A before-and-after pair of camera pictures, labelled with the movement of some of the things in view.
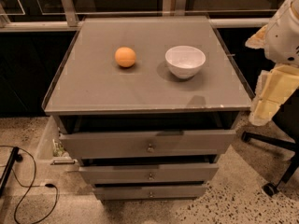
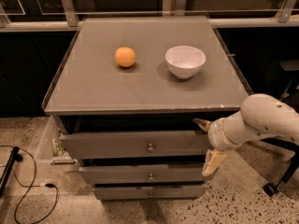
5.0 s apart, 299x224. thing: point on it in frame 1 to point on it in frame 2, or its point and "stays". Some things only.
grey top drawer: [147, 144] stays
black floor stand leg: [15, 157] stays
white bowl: [185, 61] stays
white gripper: [282, 39] to [216, 135]
